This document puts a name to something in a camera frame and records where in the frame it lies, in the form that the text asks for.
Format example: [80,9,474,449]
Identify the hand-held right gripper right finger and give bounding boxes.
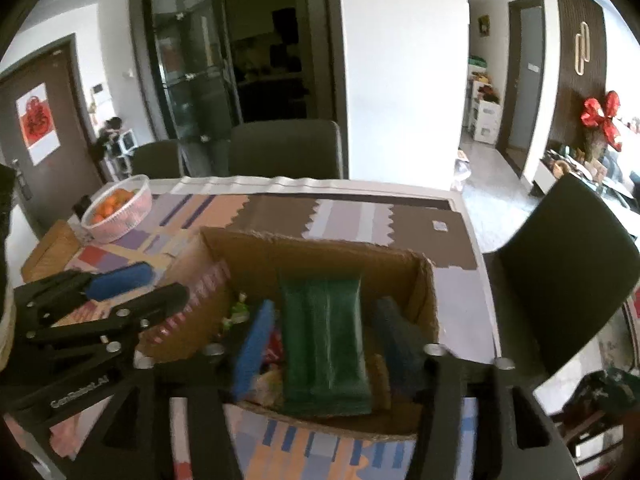
[372,296,571,480]

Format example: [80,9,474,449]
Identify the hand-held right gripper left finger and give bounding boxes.
[65,300,277,480]

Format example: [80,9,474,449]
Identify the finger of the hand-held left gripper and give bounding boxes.
[14,261,153,312]
[20,282,190,357]

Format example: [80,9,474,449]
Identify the dark green snack packet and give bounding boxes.
[278,274,372,417]

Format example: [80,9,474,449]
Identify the brown cardboard box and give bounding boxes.
[135,226,441,442]

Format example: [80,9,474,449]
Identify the pink plastic basket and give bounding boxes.
[81,175,152,244]

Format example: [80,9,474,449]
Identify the brown wooden board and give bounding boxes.
[21,220,81,283]

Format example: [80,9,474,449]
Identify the pile of oranges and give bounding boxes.
[90,187,137,223]

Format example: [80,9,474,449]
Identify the patterned tablecloth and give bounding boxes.
[20,175,501,480]

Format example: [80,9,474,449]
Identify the brown entrance door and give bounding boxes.
[0,35,103,241]

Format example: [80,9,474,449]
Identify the dark dining chair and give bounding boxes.
[229,120,343,179]
[131,140,186,179]
[497,172,640,391]

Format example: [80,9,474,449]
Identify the red paper door poster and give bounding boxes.
[16,84,61,165]

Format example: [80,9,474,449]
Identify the white bag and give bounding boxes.
[452,147,471,193]

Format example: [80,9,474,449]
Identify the dark patterned cloth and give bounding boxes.
[550,367,640,461]

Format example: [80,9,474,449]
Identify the black framed glass door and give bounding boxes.
[129,0,346,161]

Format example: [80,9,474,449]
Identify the stack of white boxes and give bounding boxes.
[467,57,503,143]

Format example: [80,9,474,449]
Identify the grey interior door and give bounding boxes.
[507,0,546,151]

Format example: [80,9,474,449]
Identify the red ribbon bow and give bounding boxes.
[580,91,623,152]

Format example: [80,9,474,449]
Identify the white loop wall decoration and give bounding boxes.
[574,22,591,77]

